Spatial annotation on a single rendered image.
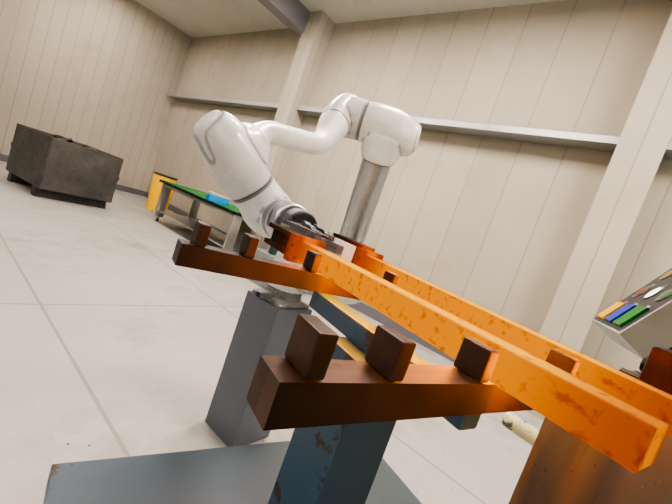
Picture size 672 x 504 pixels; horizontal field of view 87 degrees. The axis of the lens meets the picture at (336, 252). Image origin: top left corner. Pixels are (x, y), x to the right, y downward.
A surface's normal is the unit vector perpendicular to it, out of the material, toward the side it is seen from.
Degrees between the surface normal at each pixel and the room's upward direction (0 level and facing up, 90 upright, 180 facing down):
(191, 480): 0
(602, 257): 90
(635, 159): 90
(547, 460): 90
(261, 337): 90
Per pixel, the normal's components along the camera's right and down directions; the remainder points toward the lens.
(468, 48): -0.59, -0.13
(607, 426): -0.78, -0.22
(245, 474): 0.33, -0.94
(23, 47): 0.74, 0.31
